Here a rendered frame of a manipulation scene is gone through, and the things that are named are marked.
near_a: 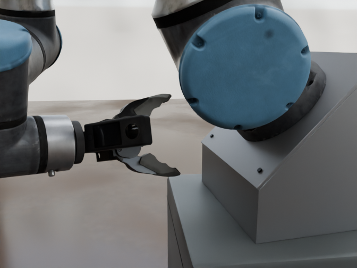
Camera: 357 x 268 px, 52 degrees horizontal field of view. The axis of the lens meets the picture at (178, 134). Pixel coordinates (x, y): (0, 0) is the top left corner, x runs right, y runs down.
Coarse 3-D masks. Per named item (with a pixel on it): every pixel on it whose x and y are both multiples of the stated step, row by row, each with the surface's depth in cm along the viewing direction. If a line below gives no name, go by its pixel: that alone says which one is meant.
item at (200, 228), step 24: (168, 192) 88; (192, 192) 80; (168, 216) 90; (192, 216) 69; (216, 216) 69; (168, 240) 92; (192, 240) 61; (216, 240) 61; (240, 240) 61; (288, 240) 61; (312, 240) 61; (336, 240) 61; (168, 264) 94; (192, 264) 54; (216, 264) 54; (240, 264) 55; (264, 264) 55; (288, 264) 55; (312, 264) 56; (336, 264) 56
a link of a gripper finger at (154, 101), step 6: (150, 96) 67; (156, 96) 67; (162, 96) 68; (168, 96) 69; (144, 102) 65; (150, 102) 66; (156, 102) 67; (162, 102) 67; (138, 108) 65; (144, 108) 65; (150, 108) 66; (138, 114) 64; (144, 114) 65; (150, 114) 66
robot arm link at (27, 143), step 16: (16, 128) 50; (32, 128) 53; (0, 144) 49; (16, 144) 51; (32, 144) 52; (0, 160) 50; (16, 160) 51; (32, 160) 53; (0, 176) 52; (16, 176) 54
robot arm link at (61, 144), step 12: (48, 120) 55; (60, 120) 56; (48, 132) 54; (60, 132) 55; (72, 132) 56; (48, 144) 54; (60, 144) 54; (72, 144) 56; (48, 156) 54; (60, 156) 55; (72, 156) 56; (48, 168) 55; (60, 168) 56
